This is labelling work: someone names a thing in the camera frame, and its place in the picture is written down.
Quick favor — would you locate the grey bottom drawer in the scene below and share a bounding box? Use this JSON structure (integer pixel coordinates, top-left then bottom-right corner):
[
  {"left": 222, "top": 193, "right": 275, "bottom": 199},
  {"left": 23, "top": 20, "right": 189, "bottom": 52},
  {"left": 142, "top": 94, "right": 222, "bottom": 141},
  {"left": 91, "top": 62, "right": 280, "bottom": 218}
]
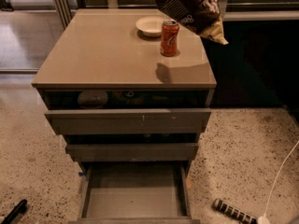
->
[{"left": 68, "top": 161, "right": 200, "bottom": 224}]

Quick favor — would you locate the dark round object in drawer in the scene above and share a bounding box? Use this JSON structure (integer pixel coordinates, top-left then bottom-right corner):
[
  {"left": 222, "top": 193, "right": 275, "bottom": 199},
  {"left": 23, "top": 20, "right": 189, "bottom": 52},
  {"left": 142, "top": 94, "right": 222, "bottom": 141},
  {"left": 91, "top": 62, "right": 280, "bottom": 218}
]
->
[{"left": 78, "top": 90, "right": 108, "bottom": 108}]

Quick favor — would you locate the white bowl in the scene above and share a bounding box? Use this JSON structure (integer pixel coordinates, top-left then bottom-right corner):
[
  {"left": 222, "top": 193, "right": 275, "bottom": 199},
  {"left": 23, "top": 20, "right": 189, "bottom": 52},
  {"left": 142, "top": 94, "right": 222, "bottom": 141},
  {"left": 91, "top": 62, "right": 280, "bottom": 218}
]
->
[{"left": 135, "top": 16, "right": 164, "bottom": 37}]

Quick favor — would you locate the orange soda can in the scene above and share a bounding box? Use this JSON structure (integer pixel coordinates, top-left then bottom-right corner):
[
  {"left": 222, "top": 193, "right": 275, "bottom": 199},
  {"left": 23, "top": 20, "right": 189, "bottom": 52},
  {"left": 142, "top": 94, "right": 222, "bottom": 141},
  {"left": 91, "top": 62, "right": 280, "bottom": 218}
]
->
[{"left": 161, "top": 20, "right": 179, "bottom": 57}]

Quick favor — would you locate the black handle on floor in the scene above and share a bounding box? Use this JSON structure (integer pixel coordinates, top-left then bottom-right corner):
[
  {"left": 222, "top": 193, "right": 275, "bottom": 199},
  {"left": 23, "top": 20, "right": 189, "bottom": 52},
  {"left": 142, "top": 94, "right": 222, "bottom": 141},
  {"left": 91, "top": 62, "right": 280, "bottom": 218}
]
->
[{"left": 1, "top": 199, "right": 27, "bottom": 224}]

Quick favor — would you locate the grey middle drawer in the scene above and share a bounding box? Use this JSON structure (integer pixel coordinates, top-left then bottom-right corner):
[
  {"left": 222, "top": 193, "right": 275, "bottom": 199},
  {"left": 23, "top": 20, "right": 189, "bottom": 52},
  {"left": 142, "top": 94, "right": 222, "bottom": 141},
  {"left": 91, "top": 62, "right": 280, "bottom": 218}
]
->
[{"left": 66, "top": 142, "right": 199, "bottom": 162}]

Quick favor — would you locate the black striped cylinder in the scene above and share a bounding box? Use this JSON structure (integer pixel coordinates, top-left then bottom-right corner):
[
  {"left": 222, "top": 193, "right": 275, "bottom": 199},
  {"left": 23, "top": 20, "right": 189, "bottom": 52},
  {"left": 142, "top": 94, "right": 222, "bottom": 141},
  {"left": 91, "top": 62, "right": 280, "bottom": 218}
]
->
[{"left": 213, "top": 199, "right": 257, "bottom": 224}]

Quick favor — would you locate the grey top drawer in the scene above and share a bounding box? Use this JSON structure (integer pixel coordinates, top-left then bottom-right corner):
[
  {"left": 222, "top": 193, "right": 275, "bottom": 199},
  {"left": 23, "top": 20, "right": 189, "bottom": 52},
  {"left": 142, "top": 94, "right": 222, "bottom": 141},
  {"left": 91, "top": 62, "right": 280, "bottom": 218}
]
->
[{"left": 44, "top": 91, "right": 212, "bottom": 136}]

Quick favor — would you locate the grey drawer cabinet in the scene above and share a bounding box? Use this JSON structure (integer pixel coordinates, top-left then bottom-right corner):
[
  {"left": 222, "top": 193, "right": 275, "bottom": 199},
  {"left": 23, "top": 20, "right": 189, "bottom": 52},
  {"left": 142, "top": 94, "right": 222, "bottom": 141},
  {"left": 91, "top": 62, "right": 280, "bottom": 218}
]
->
[{"left": 31, "top": 8, "right": 218, "bottom": 173}]

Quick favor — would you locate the brown chip bag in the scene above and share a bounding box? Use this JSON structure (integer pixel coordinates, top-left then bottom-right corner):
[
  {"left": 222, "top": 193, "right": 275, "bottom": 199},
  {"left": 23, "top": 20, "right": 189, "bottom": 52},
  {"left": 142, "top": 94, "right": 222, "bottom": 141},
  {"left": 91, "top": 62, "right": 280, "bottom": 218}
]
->
[{"left": 154, "top": 0, "right": 228, "bottom": 45}]

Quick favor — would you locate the white cable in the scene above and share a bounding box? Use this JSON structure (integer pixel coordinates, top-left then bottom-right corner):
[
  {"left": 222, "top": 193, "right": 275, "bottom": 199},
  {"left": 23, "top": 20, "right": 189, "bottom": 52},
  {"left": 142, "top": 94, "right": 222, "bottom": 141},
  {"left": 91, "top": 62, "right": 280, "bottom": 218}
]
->
[{"left": 257, "top": 139, "right": 299, "bottom": 224}]

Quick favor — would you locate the grey drawer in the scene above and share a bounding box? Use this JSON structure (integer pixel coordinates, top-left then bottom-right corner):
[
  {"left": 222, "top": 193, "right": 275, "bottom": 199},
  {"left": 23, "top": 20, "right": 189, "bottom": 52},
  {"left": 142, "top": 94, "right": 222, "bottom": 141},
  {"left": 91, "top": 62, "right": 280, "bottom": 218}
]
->
[
  {"left": 68, "top": 161, "right": 200, "bottom": 224},
  {"left": 44, "top": 91, "right": 212, "bottom": 136},
  {"left": 66, "top": 142, "right": 199, "bottom": 162}
]

